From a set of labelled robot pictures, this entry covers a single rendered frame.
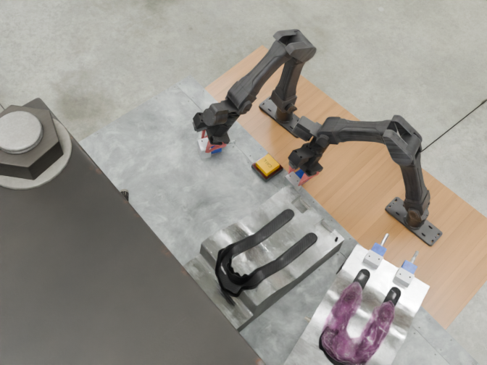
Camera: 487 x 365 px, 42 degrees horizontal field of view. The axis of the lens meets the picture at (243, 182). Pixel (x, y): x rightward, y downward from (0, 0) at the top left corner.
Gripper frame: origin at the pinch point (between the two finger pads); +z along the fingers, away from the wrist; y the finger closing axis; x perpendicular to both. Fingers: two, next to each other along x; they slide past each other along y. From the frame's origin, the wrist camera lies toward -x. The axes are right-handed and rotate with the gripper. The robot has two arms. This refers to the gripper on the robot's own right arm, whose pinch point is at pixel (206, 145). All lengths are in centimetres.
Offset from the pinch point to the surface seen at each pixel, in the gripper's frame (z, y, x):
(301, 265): -11, 53, 12
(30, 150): -84, 70, -95
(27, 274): -80, 84, -96
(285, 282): -9, 58, 5
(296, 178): -12.9, 21.8, 22.0
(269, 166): -8.2, 13.7, 17.0
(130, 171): 17.3, 0.7, -21.8
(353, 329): -15, 77, 18
